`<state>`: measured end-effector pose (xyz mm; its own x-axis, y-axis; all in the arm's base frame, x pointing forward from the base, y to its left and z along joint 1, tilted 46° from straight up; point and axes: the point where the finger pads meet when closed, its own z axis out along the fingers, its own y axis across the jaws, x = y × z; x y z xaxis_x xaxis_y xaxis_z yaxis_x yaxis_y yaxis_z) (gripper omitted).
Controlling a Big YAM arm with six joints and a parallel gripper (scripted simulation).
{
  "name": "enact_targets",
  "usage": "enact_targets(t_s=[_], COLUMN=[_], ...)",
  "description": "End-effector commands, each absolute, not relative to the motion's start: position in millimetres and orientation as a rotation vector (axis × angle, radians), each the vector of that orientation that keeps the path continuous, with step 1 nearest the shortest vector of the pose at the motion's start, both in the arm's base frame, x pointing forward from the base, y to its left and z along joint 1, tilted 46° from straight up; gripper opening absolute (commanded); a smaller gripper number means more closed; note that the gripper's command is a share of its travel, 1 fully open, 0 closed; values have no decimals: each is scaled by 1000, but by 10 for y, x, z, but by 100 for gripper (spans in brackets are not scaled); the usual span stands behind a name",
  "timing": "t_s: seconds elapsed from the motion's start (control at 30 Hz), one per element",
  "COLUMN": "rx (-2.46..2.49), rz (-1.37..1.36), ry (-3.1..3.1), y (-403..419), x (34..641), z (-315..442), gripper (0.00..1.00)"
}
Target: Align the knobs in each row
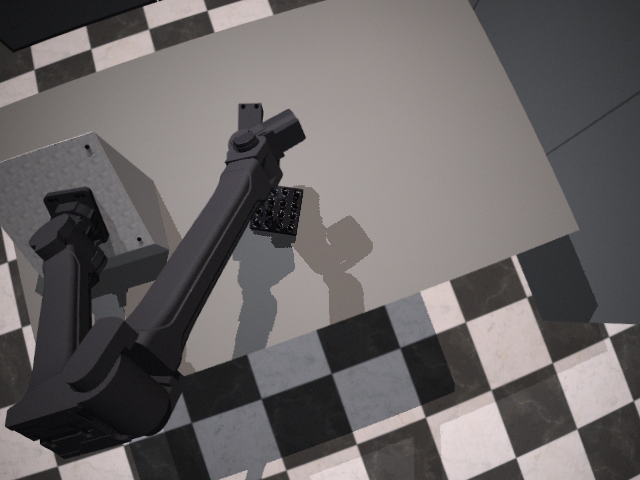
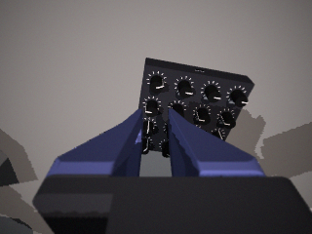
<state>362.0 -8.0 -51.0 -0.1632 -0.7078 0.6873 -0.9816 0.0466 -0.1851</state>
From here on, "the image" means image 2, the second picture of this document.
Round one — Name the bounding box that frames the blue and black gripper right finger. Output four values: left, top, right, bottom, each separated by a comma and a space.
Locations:
168, 108, 266, 176

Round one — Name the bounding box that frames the black knob box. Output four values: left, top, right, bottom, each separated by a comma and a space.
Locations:
138, 58, 254, 158

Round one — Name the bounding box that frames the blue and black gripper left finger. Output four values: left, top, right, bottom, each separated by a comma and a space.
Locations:
46, 109, 143, 177

